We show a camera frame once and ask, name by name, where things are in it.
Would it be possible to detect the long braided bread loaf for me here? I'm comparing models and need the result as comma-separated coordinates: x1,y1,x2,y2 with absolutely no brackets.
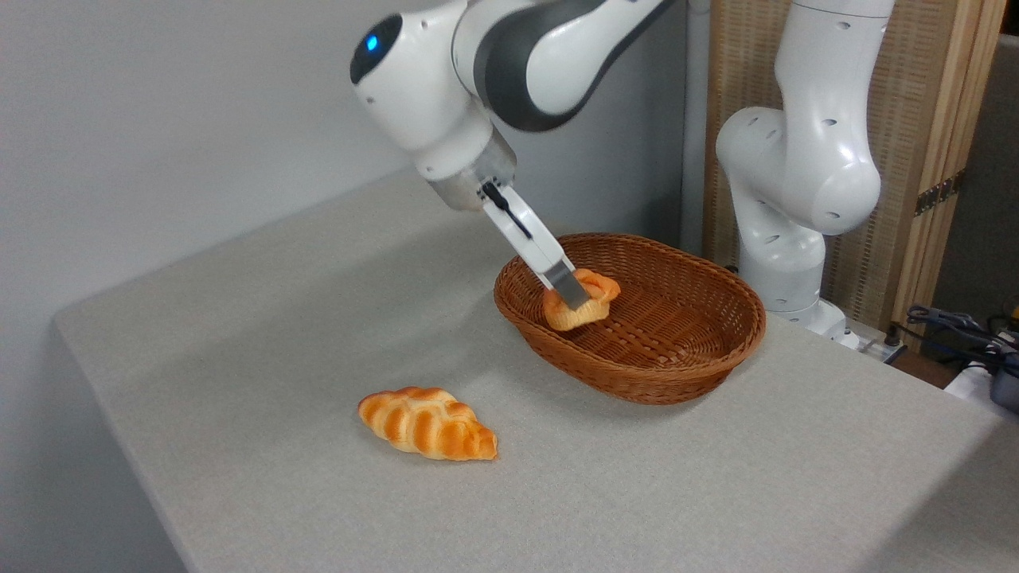
357,387,499,462

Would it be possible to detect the brown wicker basket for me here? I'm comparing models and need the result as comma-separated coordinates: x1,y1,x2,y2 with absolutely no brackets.
494,232,767,407

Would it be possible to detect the dark metal screen hinge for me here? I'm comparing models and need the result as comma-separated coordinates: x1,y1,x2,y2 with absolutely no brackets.
914,170,966,217

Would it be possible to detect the round knotted bread roll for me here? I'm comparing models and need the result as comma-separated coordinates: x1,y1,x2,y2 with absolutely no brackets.
542,268,622,333

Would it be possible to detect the grey box with cables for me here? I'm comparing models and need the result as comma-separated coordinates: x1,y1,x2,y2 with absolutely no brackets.
990,354,1019,413

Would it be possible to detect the wooden folding screen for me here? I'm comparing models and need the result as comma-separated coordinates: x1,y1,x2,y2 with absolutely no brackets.
704,0,1009,337

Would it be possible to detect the grey tablecloth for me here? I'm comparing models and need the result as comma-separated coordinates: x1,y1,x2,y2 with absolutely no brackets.
52,167,1019,573

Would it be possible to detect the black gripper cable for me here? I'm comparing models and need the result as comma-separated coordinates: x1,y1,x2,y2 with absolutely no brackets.
482,181,533,240

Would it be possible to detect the bundle of dark cables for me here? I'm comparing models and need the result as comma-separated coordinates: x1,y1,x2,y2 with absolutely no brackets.
906,305,1019,375

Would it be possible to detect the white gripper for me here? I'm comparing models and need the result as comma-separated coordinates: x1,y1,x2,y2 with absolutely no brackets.
479,183,592,312

